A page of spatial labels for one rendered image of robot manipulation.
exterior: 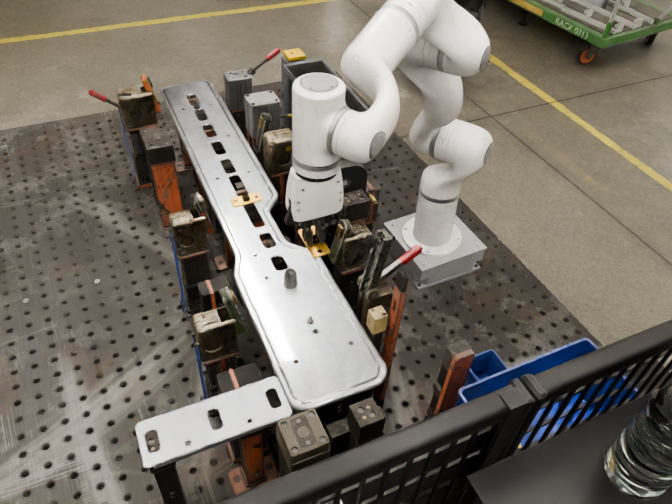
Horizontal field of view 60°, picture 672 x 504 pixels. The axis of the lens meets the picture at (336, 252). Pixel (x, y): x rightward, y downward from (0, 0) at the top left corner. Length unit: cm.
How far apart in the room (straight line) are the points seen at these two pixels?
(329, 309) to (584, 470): 77
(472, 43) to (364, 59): 31
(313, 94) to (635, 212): 297
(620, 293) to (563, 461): 246
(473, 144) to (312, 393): 78
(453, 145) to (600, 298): 166
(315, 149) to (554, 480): 58
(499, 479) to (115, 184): 184
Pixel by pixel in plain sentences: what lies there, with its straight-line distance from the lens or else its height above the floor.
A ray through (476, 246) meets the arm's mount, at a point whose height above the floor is 80.
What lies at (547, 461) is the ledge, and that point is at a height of 143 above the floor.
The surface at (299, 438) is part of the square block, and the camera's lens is 109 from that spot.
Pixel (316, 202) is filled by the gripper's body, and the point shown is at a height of 137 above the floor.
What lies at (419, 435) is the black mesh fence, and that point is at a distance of 55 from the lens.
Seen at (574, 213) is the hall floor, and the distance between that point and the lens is 352.
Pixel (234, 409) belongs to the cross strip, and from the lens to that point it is 120.
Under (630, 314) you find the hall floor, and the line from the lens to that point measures 307.
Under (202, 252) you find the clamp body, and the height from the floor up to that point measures 93.
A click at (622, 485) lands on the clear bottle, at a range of 72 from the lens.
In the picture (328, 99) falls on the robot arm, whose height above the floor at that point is 158.
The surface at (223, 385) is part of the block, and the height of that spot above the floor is 98.
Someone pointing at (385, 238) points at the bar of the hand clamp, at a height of 121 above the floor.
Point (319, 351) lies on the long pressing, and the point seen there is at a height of 100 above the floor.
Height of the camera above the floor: 202
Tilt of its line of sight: 44 degrees down
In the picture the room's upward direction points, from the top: 4 degrees clockwise
